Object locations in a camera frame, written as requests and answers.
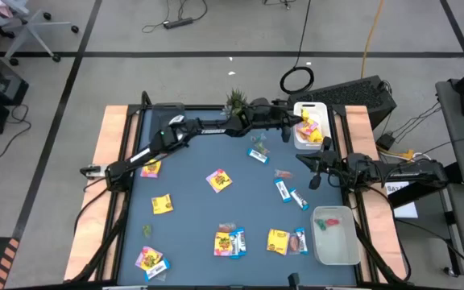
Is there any white office chair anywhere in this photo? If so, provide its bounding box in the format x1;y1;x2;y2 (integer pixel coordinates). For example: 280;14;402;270
0;0;81;68

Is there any grey desk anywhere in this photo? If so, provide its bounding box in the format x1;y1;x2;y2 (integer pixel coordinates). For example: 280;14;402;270
435;78;464;289

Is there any white plastic bin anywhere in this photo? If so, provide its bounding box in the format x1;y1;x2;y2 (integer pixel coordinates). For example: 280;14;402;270
292;101;332;151

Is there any yellow cable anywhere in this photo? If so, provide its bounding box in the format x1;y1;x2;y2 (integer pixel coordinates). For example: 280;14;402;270
360;0;386;80

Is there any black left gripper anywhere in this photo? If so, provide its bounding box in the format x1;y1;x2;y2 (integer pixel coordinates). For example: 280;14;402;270
267;102;304;131

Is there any black coiled cable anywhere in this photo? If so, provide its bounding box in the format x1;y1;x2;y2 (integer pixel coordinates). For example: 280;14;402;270
279;0;316;96

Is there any wooden side board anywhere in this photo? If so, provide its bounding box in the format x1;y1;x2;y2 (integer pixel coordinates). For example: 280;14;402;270
332;105;408;283
63;105;141;282

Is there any black power adapter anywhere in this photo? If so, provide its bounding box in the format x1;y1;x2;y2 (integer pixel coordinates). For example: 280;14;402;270
375;132;396;152

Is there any black power strip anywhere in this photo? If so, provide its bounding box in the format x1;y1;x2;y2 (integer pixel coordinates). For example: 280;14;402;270
163;16;195;30

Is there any light grey plastic bin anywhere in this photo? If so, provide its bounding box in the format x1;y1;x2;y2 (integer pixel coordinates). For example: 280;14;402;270
310;205;362;267

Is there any potted succulent plant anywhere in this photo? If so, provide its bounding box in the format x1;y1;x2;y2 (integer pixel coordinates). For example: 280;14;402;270
220;87;253;122

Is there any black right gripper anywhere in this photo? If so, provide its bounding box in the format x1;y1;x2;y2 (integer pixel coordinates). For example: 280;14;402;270
295;137;340;178

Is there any black table frame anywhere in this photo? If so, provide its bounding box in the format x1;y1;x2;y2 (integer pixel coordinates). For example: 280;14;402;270
68;90;414;290

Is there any white paper sheet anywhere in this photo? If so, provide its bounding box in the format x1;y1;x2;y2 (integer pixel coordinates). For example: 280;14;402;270
384;180;419;220

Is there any black equipment case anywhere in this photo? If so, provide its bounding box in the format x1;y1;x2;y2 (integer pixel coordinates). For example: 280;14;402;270
287;75;398;131

